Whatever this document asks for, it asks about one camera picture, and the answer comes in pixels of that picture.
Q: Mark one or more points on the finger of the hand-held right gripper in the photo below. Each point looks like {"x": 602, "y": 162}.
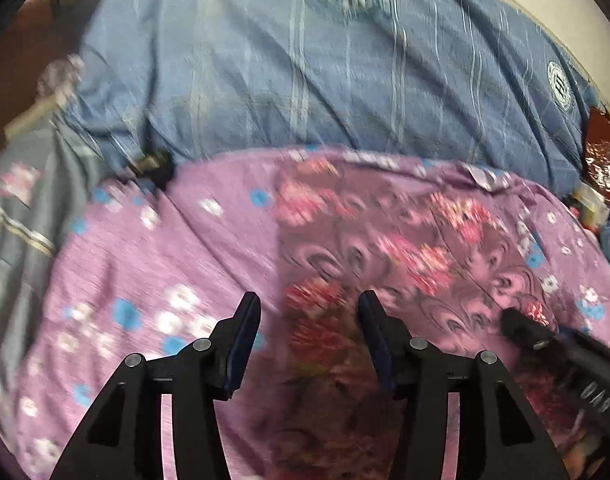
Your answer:
{"x": 522, "y": 327}

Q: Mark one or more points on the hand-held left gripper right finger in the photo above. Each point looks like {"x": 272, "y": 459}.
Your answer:
{"x": 379, "y": 345}

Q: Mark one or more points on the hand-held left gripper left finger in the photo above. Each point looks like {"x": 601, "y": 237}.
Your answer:
{"x": 239, "y": 355}

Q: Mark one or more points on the maroon floral garment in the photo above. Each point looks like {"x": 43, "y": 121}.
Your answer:
{"x": 385, "y": 260}

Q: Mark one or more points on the purple floral bedsheet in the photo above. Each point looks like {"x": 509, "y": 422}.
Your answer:
{"x": 160, "y": 260}

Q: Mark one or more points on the small colourful packets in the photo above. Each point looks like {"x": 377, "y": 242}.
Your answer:
{"x": 587, "y": 207}

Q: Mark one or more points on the small black item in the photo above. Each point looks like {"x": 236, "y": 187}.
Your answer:
{"x": 157, "y": 165}

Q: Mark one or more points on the grey patterned blanket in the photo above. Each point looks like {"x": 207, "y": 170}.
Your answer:
{"x": 20, "y": 220}

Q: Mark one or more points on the blue plaid quilt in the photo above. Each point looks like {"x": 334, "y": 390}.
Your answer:
{"x": 285, "y": 70}

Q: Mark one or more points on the small pale floral cloth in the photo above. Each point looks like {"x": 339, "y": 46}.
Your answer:
{"x": 60, "y": 75}

